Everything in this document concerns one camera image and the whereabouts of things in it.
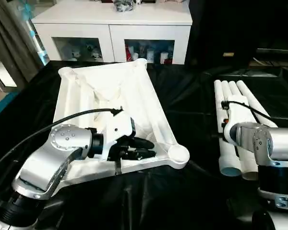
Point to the white plastic table leg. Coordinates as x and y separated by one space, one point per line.
225 89
254 100
218 100
234 89

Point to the white plastic table top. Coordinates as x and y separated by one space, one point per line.
139 95

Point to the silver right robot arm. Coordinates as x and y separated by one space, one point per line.
278 143

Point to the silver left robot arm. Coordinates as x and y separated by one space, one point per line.
50 158

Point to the black table mat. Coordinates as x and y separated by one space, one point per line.
182 191

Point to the small beige label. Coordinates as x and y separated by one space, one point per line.
228 54

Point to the teal floor mat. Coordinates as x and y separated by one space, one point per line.
2 107

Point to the teal white plastic package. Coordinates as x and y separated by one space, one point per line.
37 43

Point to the dark grey crumpled bundle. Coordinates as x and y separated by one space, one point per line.
123 6

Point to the white glass-door cabinet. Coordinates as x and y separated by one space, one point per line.
86 14

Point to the grey curtain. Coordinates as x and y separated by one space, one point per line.
12 36

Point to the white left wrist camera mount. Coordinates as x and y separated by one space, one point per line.
117 127

